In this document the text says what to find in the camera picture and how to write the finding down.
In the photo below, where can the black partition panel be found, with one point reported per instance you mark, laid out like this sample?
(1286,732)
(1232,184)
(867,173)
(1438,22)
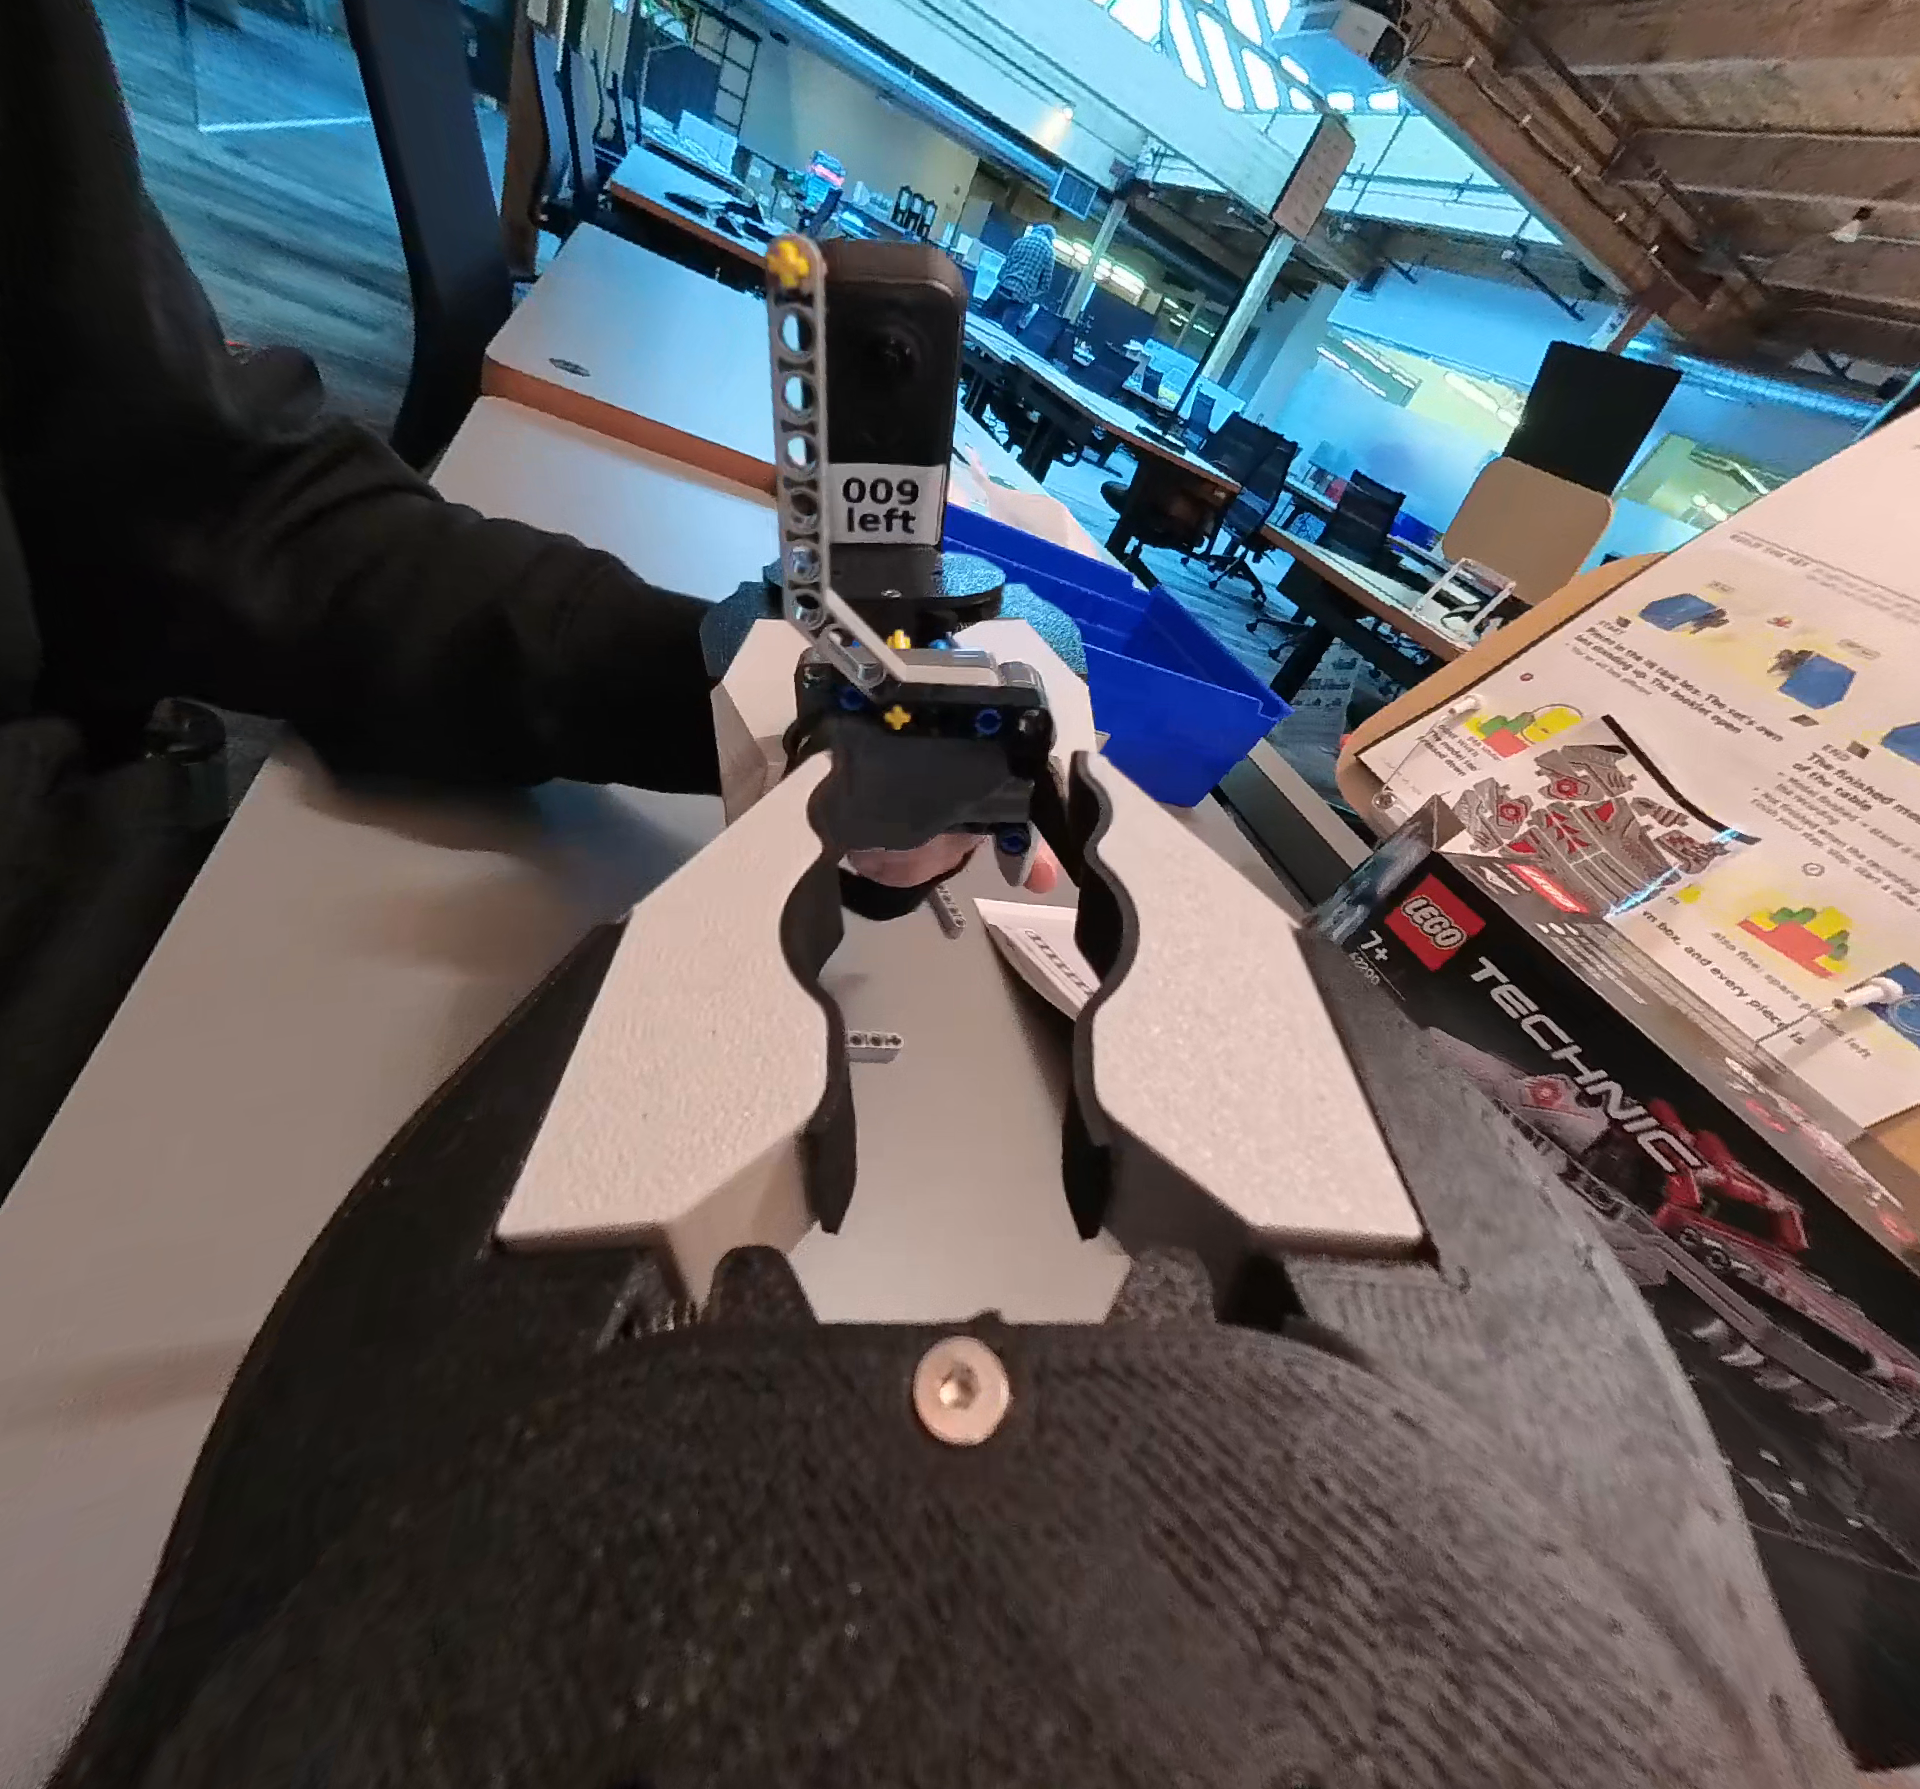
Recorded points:
(1592,415)

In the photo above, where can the ceiling mounted unit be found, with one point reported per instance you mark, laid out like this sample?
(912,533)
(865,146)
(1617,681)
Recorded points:
(1344,29)

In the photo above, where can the person's black jacket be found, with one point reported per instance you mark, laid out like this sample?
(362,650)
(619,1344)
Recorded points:
(90,467)

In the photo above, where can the black office chair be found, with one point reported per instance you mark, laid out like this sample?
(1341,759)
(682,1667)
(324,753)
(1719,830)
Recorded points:
(1363,514)
(1223,483)
(427,197)

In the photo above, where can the dark toy set box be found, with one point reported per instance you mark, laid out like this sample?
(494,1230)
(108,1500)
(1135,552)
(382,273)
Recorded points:
(1575,1083)

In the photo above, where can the grey toy brick assembly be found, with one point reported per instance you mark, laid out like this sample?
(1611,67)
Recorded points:
(931,785)

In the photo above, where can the open instruction booklet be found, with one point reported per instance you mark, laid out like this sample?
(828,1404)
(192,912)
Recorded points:
(1050,964)

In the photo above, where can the white table with wooden edge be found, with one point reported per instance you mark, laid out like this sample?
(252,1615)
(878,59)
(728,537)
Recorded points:
(645,363)

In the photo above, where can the hanging sign board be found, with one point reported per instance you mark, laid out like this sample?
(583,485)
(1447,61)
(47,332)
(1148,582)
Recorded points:
(1313,178)

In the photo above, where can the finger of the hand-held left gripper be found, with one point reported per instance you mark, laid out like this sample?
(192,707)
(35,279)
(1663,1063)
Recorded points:
(763,724)
(1078,722)

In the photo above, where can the person's left forearm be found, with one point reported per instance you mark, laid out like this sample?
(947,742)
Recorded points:
(480,620)

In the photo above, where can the blue plastic bin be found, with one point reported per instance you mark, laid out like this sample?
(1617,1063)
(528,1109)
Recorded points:
(1187,695)
(1036,552)

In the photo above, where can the person's left hand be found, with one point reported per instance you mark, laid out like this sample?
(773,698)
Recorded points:
(902,864)

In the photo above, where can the white desk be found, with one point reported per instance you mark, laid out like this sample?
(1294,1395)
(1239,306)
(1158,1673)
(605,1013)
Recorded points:
(377,993)

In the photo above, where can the printed instruction sheet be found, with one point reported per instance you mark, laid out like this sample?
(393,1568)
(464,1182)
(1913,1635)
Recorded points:
(1727,769)

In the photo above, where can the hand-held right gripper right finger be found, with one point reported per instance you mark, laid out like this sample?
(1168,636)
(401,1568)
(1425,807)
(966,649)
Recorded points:
(1245,1069)

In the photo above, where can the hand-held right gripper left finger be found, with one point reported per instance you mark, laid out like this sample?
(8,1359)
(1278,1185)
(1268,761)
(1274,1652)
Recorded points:
(676,1054)

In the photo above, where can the small grey toy beam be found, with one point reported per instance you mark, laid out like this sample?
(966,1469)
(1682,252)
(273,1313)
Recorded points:
(876,1047)

